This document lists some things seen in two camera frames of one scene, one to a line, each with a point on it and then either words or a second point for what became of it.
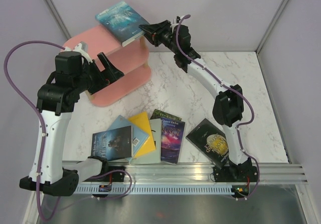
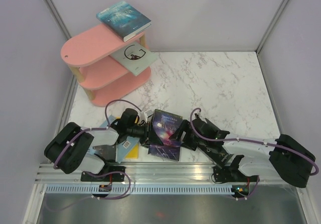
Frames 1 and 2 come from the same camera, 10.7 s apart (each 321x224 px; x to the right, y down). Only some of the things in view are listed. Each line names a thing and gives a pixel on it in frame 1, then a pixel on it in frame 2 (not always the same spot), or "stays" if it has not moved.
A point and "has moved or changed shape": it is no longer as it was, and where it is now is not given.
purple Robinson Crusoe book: x=172 y=135 has moved or changed shape
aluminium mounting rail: x=176 y=173 stays
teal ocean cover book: x=122 y=22 has moved or changed shape
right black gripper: x=152 y=32 → x=177 y=134
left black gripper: x=105 y=77 → x=150 y=134
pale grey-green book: x=154 y=156 → x=135 y=58
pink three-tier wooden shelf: x=132 y=59 stays
